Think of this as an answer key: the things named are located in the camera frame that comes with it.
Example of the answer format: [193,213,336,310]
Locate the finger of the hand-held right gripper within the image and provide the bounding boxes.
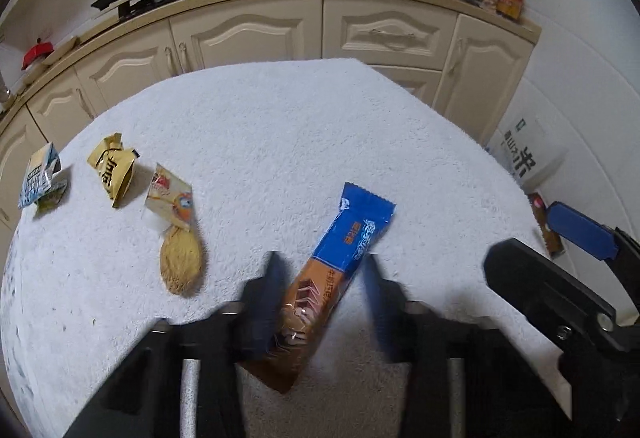
[482,238,619,345]
[546,201,640,319]

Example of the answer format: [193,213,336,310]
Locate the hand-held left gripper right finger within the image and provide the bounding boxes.
[361,254,576,438]

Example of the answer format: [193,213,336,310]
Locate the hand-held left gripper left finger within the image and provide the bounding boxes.
[62,251,291,438]

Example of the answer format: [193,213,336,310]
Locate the blue and brown snack wrapper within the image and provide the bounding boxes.
[240,181,397,394]

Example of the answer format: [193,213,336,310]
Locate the white printed sack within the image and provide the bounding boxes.
[487,115,568,191]

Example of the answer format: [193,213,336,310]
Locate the round tan cookie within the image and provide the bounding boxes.
[160,225,205,296]

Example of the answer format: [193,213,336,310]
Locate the cream and orange cookie wrapper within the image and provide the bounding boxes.
[144,163,195,234]

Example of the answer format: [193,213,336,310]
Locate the round table with white towel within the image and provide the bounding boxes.
[0,58,556,438]

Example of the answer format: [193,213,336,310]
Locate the yellow snack wrapper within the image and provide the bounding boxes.
[87,133,141,209]

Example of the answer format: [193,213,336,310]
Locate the cream cabinet drawer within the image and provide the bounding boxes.
[336,3,458,58]
[370,64,443,106]

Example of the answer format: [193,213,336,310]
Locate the patterned round table cover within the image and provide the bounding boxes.
[0,223,31,424]

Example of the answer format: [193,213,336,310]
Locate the blue white crumpled wrapper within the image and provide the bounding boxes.
[18,142,68,215]

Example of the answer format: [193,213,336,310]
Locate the cream lower kitchen cabinets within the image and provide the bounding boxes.
[0,0,536,239]

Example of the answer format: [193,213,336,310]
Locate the red plastic container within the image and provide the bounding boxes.
[21,38,55,70]

